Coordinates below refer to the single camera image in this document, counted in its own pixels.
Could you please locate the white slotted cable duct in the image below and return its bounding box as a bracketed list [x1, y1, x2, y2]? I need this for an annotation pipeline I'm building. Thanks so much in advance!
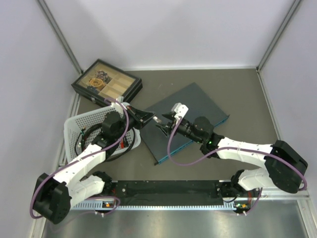
[70, 200, 237, 211]

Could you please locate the white perforated plastic basket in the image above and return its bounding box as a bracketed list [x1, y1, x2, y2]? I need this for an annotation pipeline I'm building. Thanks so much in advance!
[64, 106, 141, 163]

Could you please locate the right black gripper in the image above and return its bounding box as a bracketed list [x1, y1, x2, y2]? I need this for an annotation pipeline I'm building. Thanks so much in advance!
[156, 112, 204, 144]

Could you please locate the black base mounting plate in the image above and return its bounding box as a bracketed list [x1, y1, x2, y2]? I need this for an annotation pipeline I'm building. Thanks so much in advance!
[92, 180, 248, 206]

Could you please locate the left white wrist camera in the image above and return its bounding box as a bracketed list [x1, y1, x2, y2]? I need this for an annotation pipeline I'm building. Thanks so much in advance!
[110, 96, 130, 114]

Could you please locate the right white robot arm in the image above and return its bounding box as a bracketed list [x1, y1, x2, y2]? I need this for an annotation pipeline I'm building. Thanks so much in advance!
[154, 113, 308, 196]

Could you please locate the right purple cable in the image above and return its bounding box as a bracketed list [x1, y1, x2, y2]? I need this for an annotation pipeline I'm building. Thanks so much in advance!
[167, 116, 309, 216]

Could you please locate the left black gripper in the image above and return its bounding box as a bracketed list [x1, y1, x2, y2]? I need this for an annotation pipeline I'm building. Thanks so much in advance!
[114, 105, 157, 139]

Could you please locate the dark blue network switch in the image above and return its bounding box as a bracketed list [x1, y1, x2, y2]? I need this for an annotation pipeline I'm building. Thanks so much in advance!
[140, 83, 229, 165]

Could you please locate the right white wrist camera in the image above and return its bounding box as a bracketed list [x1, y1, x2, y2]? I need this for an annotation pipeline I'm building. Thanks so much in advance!
[171, 103, 188, 121]

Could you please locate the silver SFP transceiver plug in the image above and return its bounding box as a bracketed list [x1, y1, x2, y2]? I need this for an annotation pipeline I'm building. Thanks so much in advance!
[152, 117, 162, 123]

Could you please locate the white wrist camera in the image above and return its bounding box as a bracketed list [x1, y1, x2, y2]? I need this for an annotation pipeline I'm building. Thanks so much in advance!
[110, 96, 130, 114]
[171, 103, 188, 121]

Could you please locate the black compartment jewelry box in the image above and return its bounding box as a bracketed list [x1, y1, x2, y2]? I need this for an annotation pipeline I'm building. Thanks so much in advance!
[71, 59, 143, 107]

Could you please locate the aluminium frame rail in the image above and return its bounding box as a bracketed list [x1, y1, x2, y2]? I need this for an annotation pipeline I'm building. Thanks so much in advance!
[39, 179, 310, 201]

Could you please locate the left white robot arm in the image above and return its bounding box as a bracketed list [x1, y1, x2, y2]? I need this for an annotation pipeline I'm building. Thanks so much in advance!
[30, 104, 156, 224]

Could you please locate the black cable in basket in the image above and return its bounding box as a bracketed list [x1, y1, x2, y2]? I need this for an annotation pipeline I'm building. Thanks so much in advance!
[74, 125, 139, 163]

